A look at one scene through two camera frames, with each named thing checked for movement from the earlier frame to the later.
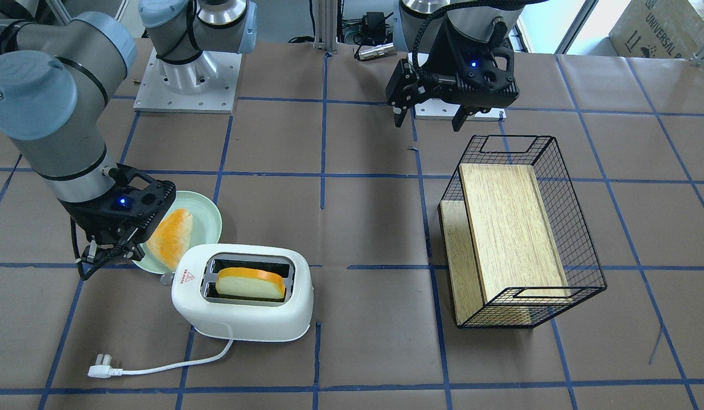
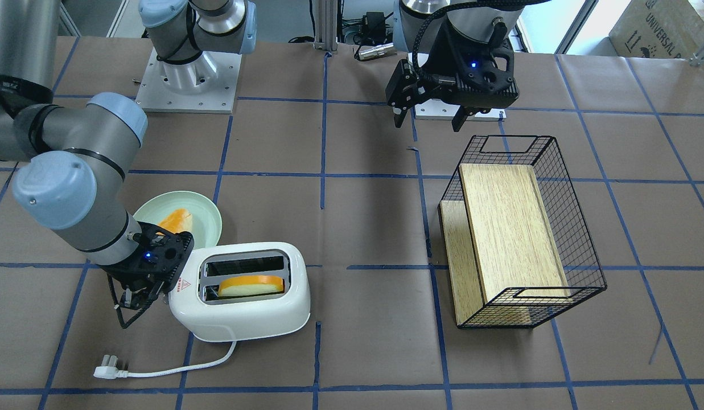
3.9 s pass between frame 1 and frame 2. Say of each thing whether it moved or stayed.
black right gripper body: moved
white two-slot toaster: stayed
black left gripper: stayed
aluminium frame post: stayed
